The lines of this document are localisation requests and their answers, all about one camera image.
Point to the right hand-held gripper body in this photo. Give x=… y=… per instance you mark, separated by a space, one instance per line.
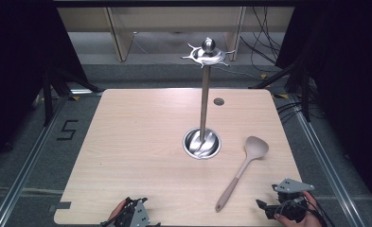
x=292 y=186

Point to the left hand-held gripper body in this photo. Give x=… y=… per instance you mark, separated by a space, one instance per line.
x=141 y=214

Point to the beige silicone spoon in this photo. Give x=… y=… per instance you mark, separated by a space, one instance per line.
x=255 y=147

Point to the steel utensil rack stand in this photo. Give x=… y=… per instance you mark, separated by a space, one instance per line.
x=204 y=94

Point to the person's left hand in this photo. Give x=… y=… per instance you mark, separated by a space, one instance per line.
x=116 y=210

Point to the person's right hand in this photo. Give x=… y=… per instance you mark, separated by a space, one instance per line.
x=313 y=217

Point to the black tape strip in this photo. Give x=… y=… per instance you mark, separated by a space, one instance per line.
x=63 y=205

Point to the yellow black floor tape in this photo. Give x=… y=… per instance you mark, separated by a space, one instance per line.
x=264 y=76
x=75 y=98
x=280 y=96

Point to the black metal stand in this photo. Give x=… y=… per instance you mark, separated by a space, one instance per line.
x=48 y=97
x=305 y=94

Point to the grey table grommet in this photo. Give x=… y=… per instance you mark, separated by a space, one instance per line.
x=218 y=101

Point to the black curtain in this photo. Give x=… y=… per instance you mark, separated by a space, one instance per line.
x=347 y=78
x=19 y=63

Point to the aluminium floor rail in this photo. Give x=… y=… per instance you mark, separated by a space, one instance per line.
x=22 y=176
x=328 y=176

